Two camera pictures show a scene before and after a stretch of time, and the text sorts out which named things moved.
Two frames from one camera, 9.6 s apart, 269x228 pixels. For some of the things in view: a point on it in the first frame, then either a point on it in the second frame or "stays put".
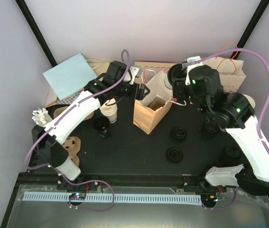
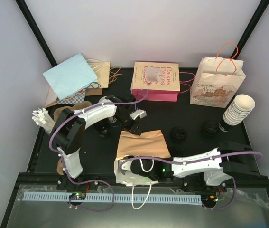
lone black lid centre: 174,155 stays put
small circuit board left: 78,196 stays put
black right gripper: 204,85 to 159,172
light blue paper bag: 70,76 stays put
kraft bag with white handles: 149,118 to 149,143
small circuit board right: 209,199 stays put
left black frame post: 28,15 stays put
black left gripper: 134,96 to 136,124
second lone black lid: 178,133 stays put
